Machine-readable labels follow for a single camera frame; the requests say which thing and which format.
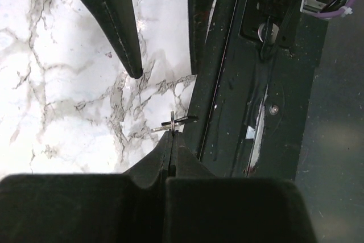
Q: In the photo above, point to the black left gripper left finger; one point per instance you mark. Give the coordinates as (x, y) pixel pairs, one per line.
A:
(125, 207)

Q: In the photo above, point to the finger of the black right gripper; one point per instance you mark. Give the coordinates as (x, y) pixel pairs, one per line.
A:
(117, 20)
(198, 20)

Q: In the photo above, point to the silver key with black tag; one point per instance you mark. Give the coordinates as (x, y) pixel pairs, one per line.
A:
(166, 128)

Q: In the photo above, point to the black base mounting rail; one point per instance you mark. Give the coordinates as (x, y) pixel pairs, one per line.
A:
(253, 87)

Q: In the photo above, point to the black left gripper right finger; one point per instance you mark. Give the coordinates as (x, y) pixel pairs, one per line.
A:
(203, 208)

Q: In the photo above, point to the black white key tag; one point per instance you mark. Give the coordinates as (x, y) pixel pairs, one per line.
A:
(180, 121)

